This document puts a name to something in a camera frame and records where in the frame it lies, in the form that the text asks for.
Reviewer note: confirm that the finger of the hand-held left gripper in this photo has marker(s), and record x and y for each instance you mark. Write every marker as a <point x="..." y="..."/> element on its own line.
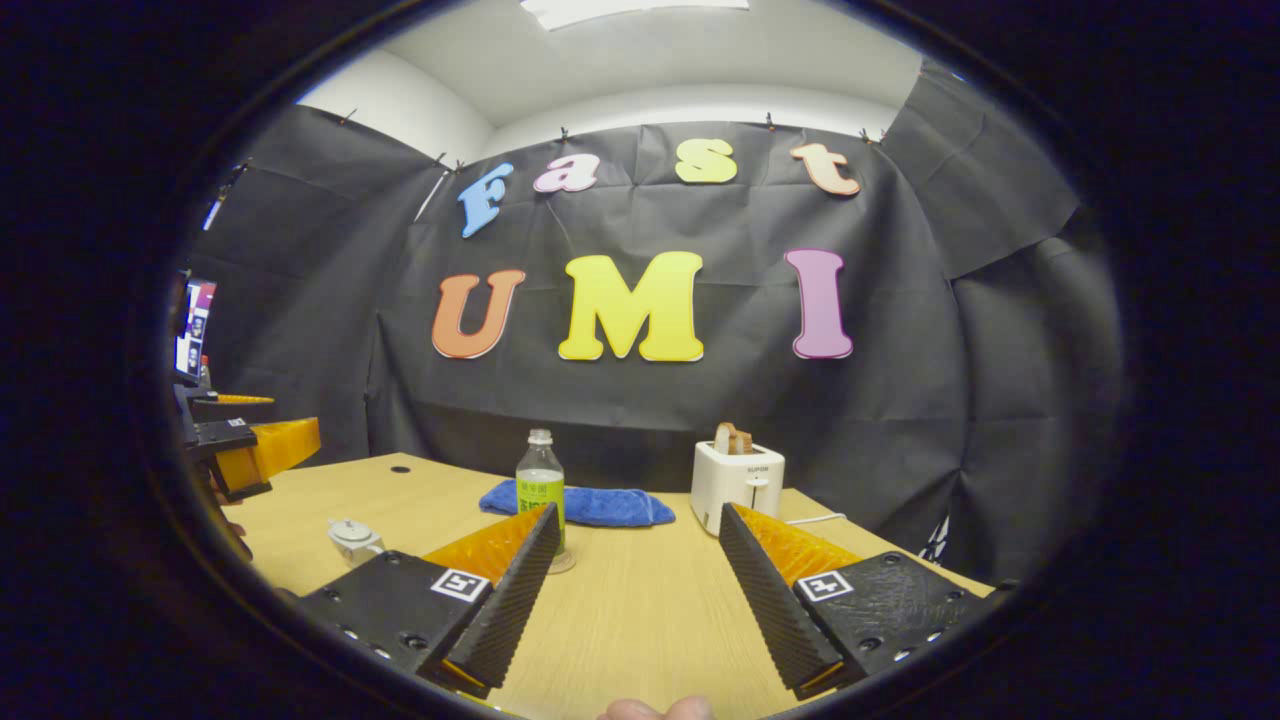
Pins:
<point x="230" y="407"/>
<point x="280" y="445"/>

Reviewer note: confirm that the green label water bottle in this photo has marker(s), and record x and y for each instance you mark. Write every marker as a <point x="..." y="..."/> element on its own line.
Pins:
<point x="540" y="485"/>

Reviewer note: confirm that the red cap plastic bottle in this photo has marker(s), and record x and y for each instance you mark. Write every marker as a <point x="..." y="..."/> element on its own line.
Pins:
<point x="205" y="373"/>

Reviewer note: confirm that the ceiling light panel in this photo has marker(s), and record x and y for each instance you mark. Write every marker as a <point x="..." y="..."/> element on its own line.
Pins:
<point x="630" y="10"/>

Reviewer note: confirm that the white teacup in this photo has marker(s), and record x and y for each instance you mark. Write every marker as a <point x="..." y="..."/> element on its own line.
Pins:
<point x="358" y="548"/>

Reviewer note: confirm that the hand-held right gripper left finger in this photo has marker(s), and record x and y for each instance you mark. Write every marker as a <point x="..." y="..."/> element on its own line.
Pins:
<point x="500" y="610"/>

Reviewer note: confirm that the blue towel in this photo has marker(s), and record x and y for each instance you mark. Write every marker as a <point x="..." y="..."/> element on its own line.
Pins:
<point x="610" y="505"/>

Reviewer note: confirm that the round wooden coaster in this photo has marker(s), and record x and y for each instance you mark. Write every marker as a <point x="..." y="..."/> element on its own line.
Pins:
<point x="564" y="564"/>

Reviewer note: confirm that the black backdrop cloth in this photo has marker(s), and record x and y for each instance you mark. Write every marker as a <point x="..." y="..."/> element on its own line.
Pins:
<point x="900" y="420"/>

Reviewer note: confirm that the toast slice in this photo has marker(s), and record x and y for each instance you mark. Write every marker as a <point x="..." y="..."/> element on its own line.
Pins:
<point x="732" y="440"/>

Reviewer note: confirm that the white toaster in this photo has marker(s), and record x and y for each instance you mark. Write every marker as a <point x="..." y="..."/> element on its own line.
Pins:
<point x="735" y="485"/>

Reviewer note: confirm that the computer monitor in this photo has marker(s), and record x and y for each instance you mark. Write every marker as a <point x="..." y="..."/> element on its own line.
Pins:
<point x="195" y="330"/>

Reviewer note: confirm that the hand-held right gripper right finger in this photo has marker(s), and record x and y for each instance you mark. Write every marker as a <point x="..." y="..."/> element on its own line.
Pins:
<point x="770" y="600"/>

